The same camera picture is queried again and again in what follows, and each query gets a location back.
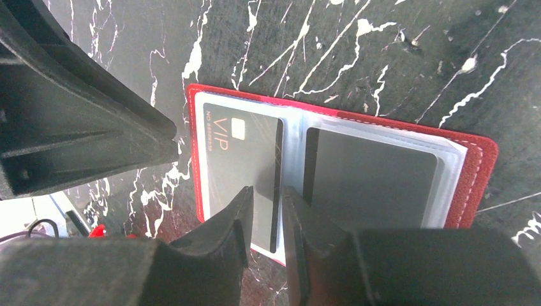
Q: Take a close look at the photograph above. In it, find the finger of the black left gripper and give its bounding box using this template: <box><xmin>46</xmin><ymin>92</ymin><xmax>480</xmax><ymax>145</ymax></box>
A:
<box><xmin>1</xmin><ymin>1</ymin><xmax>178</xmax><ymax>200</ymax></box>

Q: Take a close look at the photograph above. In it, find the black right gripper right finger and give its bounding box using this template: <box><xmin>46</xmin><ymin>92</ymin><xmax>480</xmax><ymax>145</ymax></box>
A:
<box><xmin>282</xmin><ymin>186</ymin><xmax>540</xmax><ymax>305</ymax></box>

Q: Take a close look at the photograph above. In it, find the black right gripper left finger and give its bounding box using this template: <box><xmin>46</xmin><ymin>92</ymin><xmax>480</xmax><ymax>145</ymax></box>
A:
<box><xmin>1</xmin><ymin>186</ymin><xmax>254</xmax><ymax>305</ymax></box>

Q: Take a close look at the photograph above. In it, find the black credit card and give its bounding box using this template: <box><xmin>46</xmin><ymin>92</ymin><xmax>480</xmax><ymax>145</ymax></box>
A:
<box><xmin>204</xmin><ymin>103</ymin><xmax>283</xmax><ymax>253</ymax></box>

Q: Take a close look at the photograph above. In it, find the grey card in holder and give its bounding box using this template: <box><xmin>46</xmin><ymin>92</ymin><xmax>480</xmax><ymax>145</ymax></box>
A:
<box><xmin>302</xmin><ymin>127</ymin><xmax>438</xmax><ymax>229</ymax></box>

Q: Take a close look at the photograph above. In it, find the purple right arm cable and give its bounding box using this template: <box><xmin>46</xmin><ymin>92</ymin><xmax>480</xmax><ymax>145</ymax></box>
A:
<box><xmin>0</xmin><ymin>219</ymin><xmax>60</xmax><ymax>244</ymax></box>

